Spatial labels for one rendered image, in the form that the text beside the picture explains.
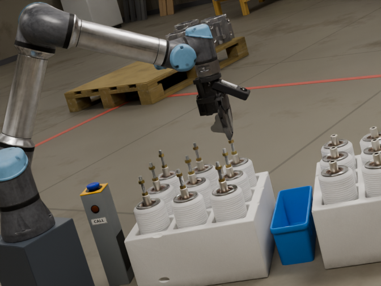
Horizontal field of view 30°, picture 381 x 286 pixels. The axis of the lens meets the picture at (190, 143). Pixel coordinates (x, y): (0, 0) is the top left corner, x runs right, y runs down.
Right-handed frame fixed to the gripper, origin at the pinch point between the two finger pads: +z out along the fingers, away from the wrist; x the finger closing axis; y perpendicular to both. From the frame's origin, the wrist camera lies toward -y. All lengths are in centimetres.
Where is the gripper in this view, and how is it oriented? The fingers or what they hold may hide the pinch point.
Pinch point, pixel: (231, 134)
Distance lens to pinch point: 223.0
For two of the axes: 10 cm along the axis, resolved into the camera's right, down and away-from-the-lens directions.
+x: -3.0, 3.3, -9.0
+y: -9.2, 1.5, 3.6
